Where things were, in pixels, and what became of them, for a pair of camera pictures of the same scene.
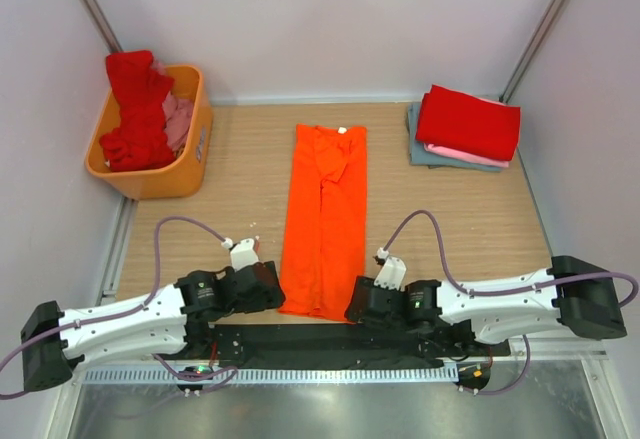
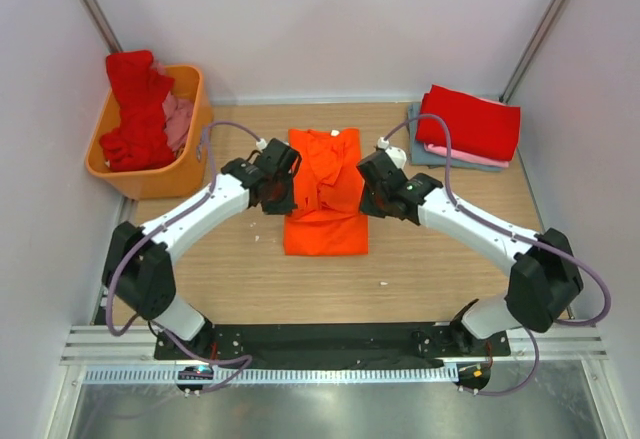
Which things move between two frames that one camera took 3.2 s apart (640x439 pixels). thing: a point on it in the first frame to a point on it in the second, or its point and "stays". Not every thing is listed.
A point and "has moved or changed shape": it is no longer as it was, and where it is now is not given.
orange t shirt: x=327 y=222 has moved or changed shape
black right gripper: x=367 y=299 to x=377 y=199
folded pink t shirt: x=465 y=156 stays
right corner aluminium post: x=542 y=30 stays
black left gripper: x=262 y=286 to x=279 y=194
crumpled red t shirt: x=141 y=140 stays
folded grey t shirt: x=419 y=155 stays
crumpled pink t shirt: x=178 y=118 stays
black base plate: x=347 y=346 stays
